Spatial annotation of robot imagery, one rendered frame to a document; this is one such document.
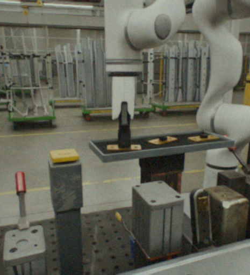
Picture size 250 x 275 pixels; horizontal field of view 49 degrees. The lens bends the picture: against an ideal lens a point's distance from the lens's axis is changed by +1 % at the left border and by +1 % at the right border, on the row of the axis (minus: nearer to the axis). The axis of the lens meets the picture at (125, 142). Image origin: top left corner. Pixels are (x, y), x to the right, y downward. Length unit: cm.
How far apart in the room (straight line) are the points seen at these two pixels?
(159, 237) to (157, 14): 43
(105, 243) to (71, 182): 52
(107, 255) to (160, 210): 57
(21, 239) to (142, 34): 44
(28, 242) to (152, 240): 23
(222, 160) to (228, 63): 35
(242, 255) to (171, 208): 17
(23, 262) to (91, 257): 58
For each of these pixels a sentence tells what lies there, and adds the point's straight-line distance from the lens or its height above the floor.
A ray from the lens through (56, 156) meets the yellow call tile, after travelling 65.
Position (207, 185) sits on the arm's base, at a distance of 114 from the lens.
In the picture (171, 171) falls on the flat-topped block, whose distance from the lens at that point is 74.
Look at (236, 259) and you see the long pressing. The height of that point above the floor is 100.
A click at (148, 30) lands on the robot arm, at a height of 142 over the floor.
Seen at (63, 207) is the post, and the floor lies 104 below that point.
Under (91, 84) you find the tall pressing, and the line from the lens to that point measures 735.
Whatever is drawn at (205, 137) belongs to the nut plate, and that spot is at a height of 116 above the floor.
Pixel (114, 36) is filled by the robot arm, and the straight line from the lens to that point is 63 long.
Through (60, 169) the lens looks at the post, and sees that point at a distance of 64.
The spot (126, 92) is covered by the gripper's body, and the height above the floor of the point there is 130.
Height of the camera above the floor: 136
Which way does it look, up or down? 15 degrees down
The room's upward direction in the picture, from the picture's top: straight up
